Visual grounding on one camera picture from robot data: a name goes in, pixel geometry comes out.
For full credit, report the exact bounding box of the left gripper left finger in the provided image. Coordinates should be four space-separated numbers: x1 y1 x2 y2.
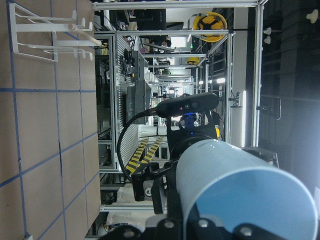
99 214 184 240

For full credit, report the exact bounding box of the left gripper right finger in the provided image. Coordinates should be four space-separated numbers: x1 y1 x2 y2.
194 217 310 240

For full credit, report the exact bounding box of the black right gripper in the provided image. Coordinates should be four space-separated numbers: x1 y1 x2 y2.
131 110 220 220

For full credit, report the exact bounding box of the blue plastic cup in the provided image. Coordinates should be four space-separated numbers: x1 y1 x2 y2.
176 139 318 240

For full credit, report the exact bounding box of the yellow hard hat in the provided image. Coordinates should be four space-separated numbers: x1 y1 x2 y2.
192 12 228 43

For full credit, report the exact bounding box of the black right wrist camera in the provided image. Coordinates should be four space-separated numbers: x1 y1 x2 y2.
156 92 219 118

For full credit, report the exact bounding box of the white wire cup rack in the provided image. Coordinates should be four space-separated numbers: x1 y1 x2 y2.
9 3 102 62

